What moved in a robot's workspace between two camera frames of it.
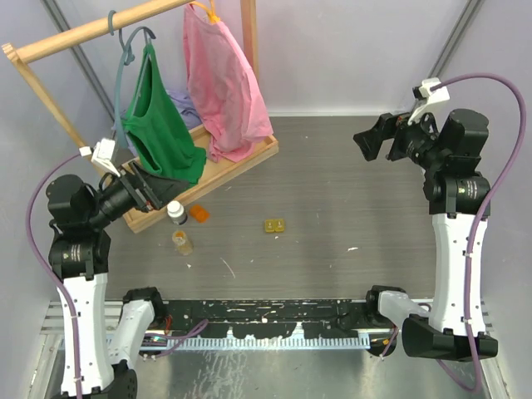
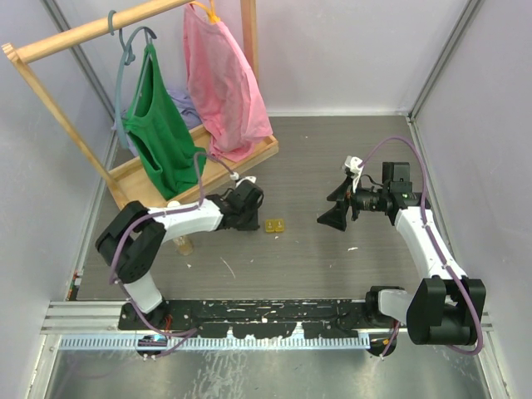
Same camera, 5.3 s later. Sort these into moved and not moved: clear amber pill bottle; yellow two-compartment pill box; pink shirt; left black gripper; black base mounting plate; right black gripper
Moved: left black gripper; right black gripper
Not moved: yellow two-compartment pill box; black base mounting plate; clear amber pill bottle; pink shirt
